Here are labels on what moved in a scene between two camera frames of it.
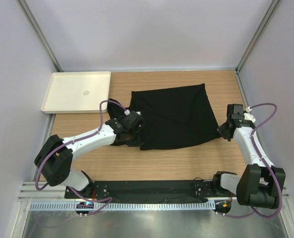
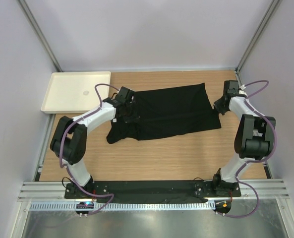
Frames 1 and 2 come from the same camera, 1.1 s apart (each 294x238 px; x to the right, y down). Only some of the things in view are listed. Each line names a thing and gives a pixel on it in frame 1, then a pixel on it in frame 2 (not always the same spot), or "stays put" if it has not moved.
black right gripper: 221,130 to 217,107
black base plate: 149,190 stays put
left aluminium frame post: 44,39 stays put
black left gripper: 134,143 to 134,117
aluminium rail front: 28,191 stays put
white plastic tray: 77,92 stays put
